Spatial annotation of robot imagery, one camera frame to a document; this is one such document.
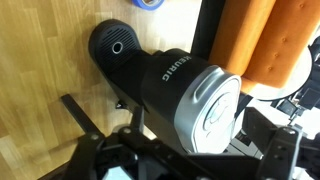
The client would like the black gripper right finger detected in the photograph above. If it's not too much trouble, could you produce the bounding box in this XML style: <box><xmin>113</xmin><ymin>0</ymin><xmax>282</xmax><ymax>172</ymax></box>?
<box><xmin>242</xmin><ymin>107</ymin><xmax>320</xmax><ymax>180</ymax></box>

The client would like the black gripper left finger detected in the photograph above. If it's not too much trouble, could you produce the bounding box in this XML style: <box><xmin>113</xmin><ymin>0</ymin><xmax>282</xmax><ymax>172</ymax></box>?
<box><xmin>61</xmin><ymin>106</ymin><xmax>145</xmax><ymax>180</ymax></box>

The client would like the black Keurig coffee machine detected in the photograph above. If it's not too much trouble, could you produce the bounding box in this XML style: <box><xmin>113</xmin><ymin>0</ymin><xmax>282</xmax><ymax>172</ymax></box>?
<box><xmin>88</xmin><ymin>18</ymin><xmax>243</xmax><ymax>155</ymax></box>

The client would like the round white table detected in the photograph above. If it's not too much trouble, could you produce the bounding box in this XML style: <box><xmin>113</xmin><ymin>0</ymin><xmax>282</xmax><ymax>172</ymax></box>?
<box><xmin>246</xmin><ymin>46</ymin><xmax>314</xmax><ymax>102</ymax></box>

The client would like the orange sofa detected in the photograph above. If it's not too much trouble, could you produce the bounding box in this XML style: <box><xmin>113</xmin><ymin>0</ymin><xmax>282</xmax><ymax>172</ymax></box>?
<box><xmin>208</xmin><ymin>0</ymin><xmax>320</xmax><ymax>94</ymax></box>

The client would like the blue masking tape roll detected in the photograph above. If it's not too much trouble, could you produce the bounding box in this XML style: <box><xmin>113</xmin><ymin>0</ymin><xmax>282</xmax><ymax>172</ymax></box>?
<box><xmin>131</xmin><ymin>0</ymin><xmax>165</xmax><ymax>11</ymax></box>

